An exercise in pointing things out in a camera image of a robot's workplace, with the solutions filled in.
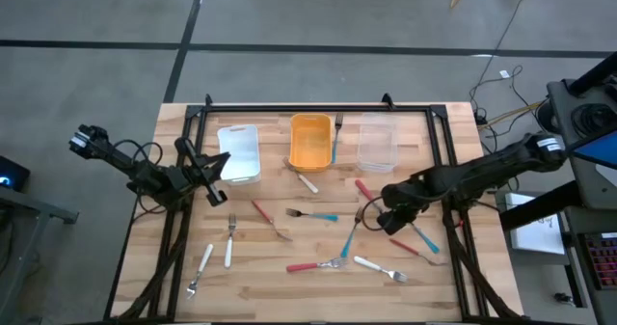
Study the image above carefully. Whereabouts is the gray equipment cart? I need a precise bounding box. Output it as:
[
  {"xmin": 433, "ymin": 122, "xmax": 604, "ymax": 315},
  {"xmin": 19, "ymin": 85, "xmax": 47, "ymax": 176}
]
[{"xmin": 498, "ymin": 52, "xmax": 617, "ymax": 325}]

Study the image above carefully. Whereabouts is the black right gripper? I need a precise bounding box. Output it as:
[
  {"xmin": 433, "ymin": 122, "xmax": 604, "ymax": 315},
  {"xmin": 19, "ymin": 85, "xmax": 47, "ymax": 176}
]
[{"xmin": 377, "ymin": 173, "xmax": 438, "ymax": 237}]

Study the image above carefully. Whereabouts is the blue laptop screen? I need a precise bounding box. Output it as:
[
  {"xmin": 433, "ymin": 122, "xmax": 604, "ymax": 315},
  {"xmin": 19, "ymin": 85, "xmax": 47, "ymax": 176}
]
[{"xmin": 570, "ymin": 130, "xmax": 617, "ymax": 171}]

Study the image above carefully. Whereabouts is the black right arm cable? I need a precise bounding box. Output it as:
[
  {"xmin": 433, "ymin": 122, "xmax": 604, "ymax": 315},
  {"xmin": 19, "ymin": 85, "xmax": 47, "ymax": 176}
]
[{"xmin": 361, "ymin": 197, "xmax": 385, "ymax": 232}]

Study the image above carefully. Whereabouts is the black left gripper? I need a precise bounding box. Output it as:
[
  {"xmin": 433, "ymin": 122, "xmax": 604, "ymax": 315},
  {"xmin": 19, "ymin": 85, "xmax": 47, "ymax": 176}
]
[{"xmin": 166, "ymin": 136, "xmax": 232, "ymax": 208}]

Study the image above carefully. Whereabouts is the blue-handled fork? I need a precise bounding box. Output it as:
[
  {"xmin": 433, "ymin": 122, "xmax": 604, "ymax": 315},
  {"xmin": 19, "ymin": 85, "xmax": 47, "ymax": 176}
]
[
  {"xmin": 284, "ymin": 207, "xmax": 339, "ymax": 223},
  {"xmin": 409, "ymin": 221, "xmax": 442, "ymax": 256},
  {"xmin": 339, "ymin": 206, "xmax": 365, "ymax": 259},
  {"xmin": 330, "ymin": 112, "xmax": 344, "ymax": 165}
]

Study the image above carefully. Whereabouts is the black device with blue light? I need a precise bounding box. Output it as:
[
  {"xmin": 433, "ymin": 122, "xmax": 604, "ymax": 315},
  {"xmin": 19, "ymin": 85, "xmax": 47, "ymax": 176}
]
[{"xmin": 0, "ymin": 154, "xmax": 32, "ymax": 193}]

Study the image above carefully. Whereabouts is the backlit keyboard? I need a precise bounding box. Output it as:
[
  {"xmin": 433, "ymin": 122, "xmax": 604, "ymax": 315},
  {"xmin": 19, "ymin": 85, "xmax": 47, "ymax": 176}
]
[{"xmin": 582, "ymin": 231, "xmax": 617, "ymax": 291}]

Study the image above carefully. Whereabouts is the gray side table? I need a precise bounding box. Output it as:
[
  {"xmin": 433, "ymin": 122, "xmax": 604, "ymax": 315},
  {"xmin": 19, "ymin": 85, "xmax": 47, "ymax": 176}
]
[{"xmin": 0, "ymin": 184, "xmax": 81, "ymax": 324}]

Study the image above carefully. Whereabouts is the orange plastic bin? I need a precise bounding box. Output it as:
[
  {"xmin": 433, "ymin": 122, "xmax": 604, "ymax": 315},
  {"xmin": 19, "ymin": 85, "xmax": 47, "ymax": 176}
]
[{"xmin": 288, "ymin": 113, "xmax": 334, "ymax": 174}]

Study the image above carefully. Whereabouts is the yellow floor stick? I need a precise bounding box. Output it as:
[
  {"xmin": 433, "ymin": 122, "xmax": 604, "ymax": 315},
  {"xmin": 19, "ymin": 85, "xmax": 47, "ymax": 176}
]
[{"xmin": 476, "ymin": 100, "xmax": 546, "ymax": 131}]

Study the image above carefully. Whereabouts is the white paper sheet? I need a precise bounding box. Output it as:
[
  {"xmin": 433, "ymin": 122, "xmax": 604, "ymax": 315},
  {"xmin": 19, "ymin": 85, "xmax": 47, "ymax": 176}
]
[{"xmin": 504, "ymin": 192, "xmax": 566, "ymax": 257}]

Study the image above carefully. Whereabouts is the white plastic bin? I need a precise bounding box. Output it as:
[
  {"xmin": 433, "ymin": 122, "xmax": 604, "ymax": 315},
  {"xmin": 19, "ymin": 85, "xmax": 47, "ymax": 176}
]
[{"xmin": 216, "ymin": 123, "xmax": 262, "ymax": 186}]

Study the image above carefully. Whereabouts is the clear plastic bin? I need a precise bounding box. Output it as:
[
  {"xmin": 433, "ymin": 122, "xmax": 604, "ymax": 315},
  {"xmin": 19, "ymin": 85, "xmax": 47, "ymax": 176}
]
[{"xmin": 356, "ymin": 112, "xmax": 400, "ymax": 174}]

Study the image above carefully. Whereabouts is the coiled black cable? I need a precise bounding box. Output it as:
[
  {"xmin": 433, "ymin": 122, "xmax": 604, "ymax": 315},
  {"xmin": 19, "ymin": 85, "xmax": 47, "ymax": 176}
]
[{"xmin": 571, "ymin": 102, "xmax": 617, "ymax": 141}]

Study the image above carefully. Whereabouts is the black floor cable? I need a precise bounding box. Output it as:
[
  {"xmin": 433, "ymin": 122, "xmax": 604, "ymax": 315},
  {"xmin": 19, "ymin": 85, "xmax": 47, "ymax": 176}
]
[{"xmin": 468, "ymin": 0, "xmax": 536, "ymax": 123}]

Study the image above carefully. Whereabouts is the black metal frame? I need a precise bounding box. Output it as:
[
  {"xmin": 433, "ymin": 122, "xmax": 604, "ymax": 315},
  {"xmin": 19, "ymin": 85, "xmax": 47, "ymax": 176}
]
[{"xmin": 103, "ymin": 92, "xmax": 526, "ymax": 325}]

